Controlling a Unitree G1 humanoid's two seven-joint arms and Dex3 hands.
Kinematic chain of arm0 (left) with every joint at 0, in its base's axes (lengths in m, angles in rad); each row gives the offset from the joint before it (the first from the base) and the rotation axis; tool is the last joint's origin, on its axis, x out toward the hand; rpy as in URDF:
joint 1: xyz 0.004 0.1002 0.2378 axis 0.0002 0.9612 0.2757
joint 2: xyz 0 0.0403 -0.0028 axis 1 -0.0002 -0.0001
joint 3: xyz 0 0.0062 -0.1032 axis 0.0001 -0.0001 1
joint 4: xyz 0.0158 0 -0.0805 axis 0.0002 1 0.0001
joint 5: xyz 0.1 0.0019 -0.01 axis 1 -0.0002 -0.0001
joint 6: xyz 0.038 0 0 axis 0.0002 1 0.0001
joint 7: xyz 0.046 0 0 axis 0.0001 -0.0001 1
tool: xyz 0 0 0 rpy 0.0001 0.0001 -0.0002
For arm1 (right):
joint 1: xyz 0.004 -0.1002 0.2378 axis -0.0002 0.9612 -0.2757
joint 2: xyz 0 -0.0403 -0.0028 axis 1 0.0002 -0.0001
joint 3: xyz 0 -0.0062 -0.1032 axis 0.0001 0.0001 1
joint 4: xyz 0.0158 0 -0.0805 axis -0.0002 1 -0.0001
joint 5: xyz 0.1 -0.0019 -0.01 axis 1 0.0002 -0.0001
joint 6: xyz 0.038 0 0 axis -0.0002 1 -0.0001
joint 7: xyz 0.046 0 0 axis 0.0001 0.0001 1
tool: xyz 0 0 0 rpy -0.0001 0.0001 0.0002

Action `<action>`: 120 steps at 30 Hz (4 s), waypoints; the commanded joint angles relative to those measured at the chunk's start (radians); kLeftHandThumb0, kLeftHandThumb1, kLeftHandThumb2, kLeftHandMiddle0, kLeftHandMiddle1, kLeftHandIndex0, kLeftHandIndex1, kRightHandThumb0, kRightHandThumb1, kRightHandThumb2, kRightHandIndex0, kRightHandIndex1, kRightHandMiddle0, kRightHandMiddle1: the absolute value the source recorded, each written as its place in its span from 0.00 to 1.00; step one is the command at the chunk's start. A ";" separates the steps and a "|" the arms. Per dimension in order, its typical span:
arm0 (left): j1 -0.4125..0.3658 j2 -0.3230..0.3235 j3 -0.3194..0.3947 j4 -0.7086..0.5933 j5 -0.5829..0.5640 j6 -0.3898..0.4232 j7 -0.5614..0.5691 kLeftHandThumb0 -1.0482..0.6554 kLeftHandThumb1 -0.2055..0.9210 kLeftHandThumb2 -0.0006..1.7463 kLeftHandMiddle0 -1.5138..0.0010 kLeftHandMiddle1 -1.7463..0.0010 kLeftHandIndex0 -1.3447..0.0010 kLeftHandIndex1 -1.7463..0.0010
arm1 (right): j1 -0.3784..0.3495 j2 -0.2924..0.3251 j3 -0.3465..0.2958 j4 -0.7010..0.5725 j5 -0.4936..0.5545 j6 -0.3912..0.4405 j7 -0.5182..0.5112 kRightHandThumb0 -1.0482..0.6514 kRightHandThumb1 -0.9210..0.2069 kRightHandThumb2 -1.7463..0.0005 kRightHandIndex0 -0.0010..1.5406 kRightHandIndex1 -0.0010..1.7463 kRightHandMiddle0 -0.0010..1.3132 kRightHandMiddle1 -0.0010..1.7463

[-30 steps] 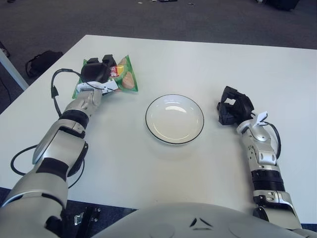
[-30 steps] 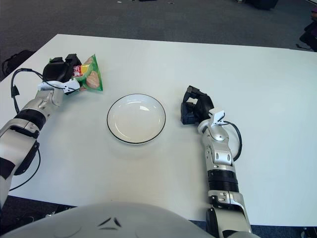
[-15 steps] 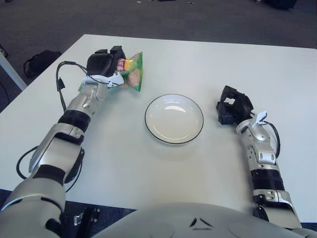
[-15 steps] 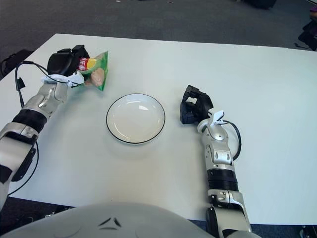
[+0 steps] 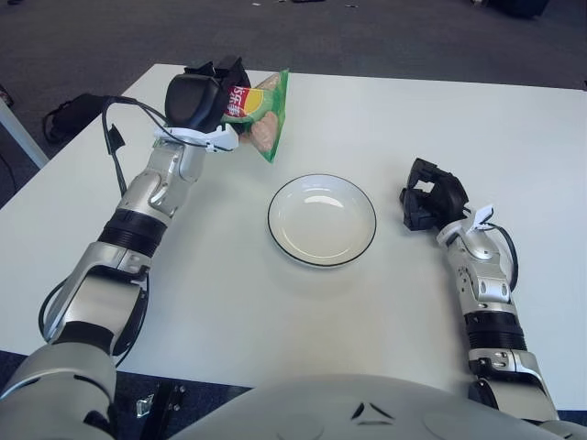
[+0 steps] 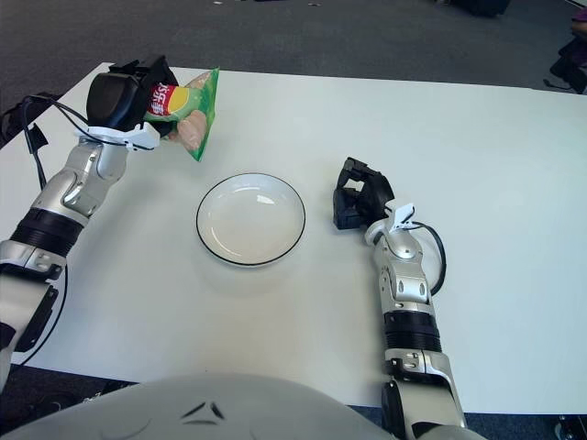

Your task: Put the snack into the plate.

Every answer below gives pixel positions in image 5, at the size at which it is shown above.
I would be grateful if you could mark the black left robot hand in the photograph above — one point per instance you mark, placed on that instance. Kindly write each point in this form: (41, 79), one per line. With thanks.
(192, 101)

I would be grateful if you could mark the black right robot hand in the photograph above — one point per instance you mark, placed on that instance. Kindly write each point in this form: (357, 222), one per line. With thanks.
(449, 197)

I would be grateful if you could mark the green snack chips bag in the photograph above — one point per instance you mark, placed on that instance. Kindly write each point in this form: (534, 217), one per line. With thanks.
(268, 124)

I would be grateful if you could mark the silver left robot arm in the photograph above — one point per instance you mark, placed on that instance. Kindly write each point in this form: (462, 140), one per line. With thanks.
(156, 188)

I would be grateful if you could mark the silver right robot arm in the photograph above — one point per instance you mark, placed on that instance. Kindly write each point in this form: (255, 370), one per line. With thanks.
(490, 289)

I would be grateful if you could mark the white plate with black rim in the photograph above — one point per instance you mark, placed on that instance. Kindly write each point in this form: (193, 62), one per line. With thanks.
(321, 222)

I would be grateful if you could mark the black backpack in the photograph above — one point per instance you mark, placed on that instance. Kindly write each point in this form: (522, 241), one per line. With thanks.
(78, 114)

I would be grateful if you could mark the white neighbouring table edge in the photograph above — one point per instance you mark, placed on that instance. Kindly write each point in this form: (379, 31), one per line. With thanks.
(23, 135)

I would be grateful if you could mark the black case on floor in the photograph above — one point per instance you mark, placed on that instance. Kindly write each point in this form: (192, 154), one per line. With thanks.
(518, 7)

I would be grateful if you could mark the grey robot torso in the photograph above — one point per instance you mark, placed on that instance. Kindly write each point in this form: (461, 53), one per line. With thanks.
(367, 412)

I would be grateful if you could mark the white right wrist mount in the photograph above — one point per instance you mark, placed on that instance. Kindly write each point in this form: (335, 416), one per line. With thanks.
(481, 219)

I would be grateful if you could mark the white wrist mount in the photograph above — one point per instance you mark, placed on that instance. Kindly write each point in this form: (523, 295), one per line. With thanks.
(220, 139)
(481, 219)

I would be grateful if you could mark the white left wrist mount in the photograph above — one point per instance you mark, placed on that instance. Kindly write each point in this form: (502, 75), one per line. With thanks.
(220, 139)

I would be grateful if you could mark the metal bracket under table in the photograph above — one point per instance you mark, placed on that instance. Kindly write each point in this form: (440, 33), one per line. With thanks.
(172, 401)

